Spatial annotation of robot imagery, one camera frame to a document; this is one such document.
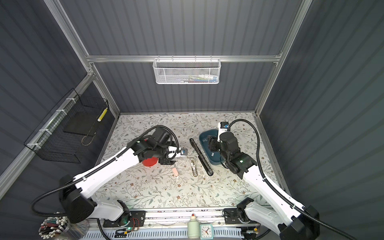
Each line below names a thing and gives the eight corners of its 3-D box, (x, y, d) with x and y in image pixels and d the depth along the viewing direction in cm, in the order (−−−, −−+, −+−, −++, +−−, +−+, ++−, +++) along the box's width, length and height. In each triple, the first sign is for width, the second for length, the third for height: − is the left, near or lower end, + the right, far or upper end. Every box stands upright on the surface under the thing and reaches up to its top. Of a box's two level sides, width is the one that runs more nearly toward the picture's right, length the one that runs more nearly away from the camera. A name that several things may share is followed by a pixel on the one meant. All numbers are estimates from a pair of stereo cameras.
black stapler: (207, 177, 89) (207, 176, 87) (187, 142, 106) (186, 140, 104) (214, 174, 90) (214, 172, 88) (192, 139, 107) (192, 137, 105)
